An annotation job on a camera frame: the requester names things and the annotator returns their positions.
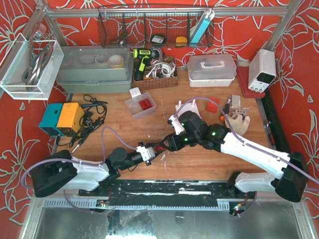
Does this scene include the red large spring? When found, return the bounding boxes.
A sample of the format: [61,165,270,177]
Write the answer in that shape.
[144,99,152,109]
[155,145,166,152]

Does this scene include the beige work glove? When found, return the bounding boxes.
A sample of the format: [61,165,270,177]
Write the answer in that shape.
[225,113,251,136]

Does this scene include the grey metal bracket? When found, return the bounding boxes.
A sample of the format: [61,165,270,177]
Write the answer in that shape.
[230,108,249,116]

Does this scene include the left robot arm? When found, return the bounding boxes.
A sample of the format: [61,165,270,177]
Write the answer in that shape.
[30,144,165,198]

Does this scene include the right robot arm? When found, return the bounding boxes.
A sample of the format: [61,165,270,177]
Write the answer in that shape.
[161,111,309,203]

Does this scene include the translucent plastic spring bin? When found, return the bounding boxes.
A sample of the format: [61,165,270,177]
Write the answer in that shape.
[125,92,156,120]

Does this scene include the white peg board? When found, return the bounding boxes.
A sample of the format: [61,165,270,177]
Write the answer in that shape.
[175,100,201,117]

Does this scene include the orange plug adapter cube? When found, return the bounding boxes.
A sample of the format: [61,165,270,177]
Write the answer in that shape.
[205,97,220,113]

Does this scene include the woven wicker basket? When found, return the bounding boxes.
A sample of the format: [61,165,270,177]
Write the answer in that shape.
[132,57,178,90]

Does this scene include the silver metal block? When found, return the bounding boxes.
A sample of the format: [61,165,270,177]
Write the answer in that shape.
[231,95,241,108]

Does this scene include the white lidded storage box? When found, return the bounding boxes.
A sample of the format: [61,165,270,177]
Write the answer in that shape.
[187,54,237,88]

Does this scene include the yellow and teal box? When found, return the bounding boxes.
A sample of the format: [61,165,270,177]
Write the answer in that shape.
[38,103,85,137]

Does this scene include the red mat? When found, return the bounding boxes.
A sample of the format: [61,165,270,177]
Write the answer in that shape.
[236,66,265,99]

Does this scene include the yellow tape measure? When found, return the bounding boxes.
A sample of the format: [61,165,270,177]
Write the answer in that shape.
[175,36,187,47]

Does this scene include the white power supply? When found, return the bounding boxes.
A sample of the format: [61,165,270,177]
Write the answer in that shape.
[248,49,276,93]

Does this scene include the blue flat case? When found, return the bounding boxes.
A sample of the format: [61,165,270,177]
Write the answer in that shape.
[189,8,215,47]

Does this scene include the grey tools in acrylic box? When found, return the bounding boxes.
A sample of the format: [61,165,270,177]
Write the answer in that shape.
[21,36,54,86]

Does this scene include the clear acrylic box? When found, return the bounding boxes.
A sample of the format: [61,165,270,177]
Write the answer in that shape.
[0,34,64,101]

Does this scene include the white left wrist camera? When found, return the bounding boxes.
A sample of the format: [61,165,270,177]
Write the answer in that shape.
[136,146,156,162]

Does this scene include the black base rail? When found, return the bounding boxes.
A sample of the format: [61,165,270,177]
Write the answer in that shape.
[78,179,255,207]

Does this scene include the white wall adapter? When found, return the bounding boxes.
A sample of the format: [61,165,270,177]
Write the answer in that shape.
[129,87,141,98]

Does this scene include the black cable bundle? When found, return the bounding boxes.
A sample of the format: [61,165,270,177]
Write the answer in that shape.
[56,94,108,155]

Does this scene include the white coiled cable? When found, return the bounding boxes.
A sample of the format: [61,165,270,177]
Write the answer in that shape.
[147,62,176,79]

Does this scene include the green cordless drill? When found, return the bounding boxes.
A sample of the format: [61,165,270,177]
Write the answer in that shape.
[133,48,160,81]

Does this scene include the black side rail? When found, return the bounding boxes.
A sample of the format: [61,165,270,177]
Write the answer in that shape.
[261,90,292,153]

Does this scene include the black wire basket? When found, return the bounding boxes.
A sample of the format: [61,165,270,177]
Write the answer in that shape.
[97,3,214,48]

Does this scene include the aluminium frame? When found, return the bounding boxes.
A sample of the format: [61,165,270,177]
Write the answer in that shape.
[0,0,319,239]

